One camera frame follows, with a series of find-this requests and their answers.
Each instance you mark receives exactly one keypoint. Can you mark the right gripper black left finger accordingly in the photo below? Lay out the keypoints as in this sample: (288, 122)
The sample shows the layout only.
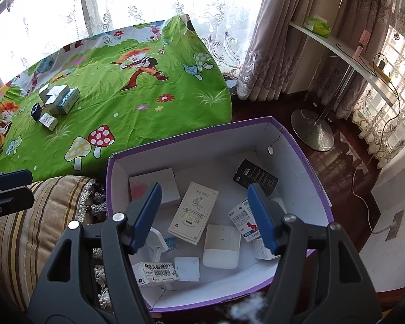
(88, 277)

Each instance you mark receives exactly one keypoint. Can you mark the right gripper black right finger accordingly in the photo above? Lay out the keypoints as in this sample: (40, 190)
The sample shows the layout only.
(320, 277)

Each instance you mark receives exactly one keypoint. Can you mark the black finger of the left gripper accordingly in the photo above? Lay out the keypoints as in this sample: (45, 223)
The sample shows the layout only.
(15, 179)
(15, 200)

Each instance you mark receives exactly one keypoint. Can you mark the white Penciclovir medicine box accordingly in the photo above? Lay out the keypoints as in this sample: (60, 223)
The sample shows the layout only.
(154, 273)

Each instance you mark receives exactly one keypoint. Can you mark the white barcode medicine box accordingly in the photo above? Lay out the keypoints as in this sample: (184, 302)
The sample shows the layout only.
(261, 252)

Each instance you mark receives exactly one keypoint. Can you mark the white green-text medicine box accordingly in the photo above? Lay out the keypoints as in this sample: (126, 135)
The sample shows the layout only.
(242, 217)

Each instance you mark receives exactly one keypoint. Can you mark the black DORMI applicator box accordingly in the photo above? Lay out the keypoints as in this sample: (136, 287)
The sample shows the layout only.
(248, 173)

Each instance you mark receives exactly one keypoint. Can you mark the striped sofa cushion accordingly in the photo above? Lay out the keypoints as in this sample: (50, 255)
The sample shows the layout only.
(28, 237)

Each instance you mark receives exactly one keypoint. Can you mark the small beige box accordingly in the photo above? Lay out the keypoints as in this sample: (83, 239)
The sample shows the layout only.
(48, 121)

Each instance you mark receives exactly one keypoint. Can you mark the small grey white box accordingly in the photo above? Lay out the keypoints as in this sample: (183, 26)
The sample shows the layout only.
(53, 108)

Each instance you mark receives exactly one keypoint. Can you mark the colourful cartoon tablecloth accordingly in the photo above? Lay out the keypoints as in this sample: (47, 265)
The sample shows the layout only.
(137, 85)

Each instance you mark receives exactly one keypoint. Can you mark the white cube box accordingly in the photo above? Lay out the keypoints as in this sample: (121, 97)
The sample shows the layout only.
(43, 93)

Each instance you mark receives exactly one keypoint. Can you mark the white text-covered box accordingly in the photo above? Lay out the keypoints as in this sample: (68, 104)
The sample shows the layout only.
(56, 94)

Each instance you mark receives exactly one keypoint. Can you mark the teal patterned box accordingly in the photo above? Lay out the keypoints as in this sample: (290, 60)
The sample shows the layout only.
(68, 101)

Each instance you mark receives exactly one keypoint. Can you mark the small white square box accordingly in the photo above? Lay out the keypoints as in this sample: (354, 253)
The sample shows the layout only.
(187, 269)

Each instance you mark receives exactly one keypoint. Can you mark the white rounded soap box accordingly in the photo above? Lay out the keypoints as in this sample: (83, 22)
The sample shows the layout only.
(222, 247)

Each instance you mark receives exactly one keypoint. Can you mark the purple white storage box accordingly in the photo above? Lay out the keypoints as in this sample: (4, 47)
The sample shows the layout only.
(210, 157)

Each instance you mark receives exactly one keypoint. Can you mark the cream illustrated card box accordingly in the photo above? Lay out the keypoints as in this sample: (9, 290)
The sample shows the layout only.
(193, 213)

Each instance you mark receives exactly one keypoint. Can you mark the floor lamp metal base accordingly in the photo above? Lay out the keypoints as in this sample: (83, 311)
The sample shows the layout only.
(312, 131)

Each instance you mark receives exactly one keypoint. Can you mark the white lace curtain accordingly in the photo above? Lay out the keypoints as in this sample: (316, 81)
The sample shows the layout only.
(33, 29)

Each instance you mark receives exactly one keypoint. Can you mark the pink hairbrush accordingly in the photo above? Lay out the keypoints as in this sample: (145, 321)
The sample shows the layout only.
(363, 41)

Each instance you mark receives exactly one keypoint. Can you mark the green tissue pack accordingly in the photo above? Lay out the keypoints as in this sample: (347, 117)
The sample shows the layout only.
(317, 25)

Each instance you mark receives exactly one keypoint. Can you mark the pink curtain right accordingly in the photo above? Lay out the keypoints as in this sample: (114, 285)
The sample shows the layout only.
(275, 49)

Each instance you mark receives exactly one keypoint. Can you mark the blue ring box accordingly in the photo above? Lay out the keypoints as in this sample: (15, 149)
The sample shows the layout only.
(36, 111)

